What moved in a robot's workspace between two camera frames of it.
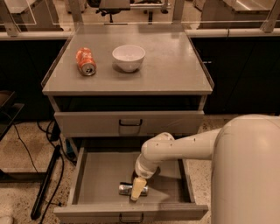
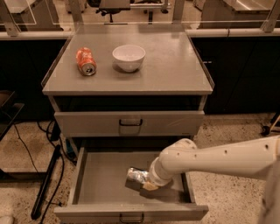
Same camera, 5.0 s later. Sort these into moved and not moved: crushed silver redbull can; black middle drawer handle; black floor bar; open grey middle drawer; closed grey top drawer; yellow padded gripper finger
Moved: yellow padded gripper finger; crushed silver redbull can
Not moved: open grey middle drawer; black middle drawer handle; black floor bar; closed grey top drawer
